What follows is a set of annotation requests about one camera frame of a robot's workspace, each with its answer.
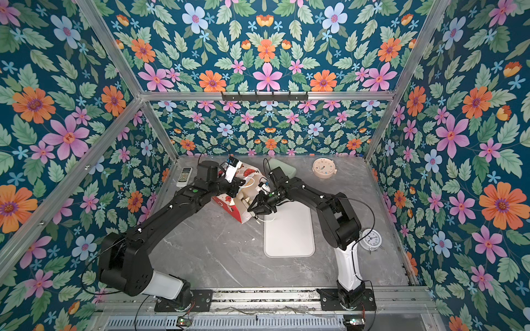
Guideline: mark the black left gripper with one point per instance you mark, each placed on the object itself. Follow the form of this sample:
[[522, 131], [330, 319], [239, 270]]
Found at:
[[236, 183]]

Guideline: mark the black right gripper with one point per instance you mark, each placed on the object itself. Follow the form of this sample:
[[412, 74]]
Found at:
[[262, 204]]

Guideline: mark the white red paper bag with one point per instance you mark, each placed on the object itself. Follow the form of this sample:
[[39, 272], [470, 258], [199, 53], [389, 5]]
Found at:
[[237, 207]]

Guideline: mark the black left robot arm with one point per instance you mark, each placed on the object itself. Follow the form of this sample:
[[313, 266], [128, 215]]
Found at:
[[124, 262]]

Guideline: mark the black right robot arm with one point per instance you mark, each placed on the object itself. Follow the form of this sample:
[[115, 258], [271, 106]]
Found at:
[[339, 223]]

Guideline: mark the white plastic tray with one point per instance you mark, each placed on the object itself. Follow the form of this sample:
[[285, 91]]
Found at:
[[288, 233]]

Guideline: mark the white remote control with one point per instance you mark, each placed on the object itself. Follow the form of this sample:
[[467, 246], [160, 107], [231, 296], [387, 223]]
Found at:
[[184, 177]]

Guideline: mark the beige round alarm clock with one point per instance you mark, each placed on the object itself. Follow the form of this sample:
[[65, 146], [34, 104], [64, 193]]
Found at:
[[324, 168]]

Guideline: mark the white round alarm clock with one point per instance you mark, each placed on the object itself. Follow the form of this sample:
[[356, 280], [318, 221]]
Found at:
[[370, 239]]

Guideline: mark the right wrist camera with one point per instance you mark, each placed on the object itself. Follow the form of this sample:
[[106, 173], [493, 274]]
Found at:
[[263, 185]]

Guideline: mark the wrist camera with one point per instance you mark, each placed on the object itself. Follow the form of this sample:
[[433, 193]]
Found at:
[[232, 165], [263, 185]]

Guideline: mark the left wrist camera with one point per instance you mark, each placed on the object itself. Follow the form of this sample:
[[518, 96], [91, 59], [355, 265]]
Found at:
[[232, 165]]

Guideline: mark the black hook rail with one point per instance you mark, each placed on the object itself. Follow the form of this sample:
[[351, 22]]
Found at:
[[265, 96]]

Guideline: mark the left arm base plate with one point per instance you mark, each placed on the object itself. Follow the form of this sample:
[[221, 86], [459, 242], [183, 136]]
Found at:
[[195, 301]]

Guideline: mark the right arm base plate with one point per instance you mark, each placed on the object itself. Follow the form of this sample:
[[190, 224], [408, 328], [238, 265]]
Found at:
[[335, 300]]

